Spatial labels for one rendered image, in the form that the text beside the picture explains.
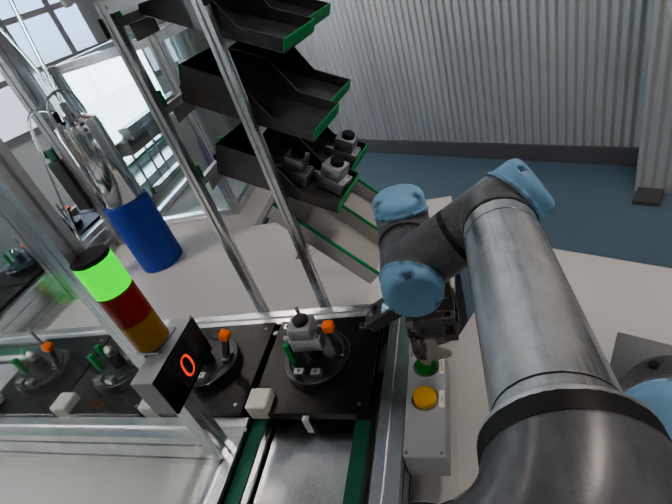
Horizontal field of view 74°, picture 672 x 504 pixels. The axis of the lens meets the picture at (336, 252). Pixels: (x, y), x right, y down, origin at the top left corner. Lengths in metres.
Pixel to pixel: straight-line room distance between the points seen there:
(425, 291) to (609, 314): 0.63
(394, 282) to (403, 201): 0.13
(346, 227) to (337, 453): 0.51
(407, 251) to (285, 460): 0.50
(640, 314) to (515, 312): 0.79
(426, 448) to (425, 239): 0.38
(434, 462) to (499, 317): 0.49
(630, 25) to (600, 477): 2.90
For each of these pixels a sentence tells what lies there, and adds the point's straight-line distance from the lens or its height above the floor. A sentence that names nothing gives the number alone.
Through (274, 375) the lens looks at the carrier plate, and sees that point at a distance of 0.96.
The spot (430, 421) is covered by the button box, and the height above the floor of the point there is 0.96.
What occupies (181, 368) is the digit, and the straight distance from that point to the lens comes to 0.71.
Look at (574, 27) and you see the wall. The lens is 3.11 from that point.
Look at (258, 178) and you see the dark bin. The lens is 0.96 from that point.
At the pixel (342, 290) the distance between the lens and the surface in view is 1.25.
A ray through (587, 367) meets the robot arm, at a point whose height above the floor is 1.41.
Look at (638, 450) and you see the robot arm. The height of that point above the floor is 1.43.
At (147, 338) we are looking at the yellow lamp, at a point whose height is 1.28.
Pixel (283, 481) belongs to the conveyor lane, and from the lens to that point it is 0.89.
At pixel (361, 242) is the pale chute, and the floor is 1.03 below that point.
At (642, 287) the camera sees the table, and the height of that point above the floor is 0.86.
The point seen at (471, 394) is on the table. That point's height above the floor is 0.86.
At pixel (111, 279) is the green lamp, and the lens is 0.62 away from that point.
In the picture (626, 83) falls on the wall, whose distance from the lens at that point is 3.15.
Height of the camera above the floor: 1.64
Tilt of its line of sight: 34 degrees down
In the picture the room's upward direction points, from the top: 20 degrees counter-clockwise
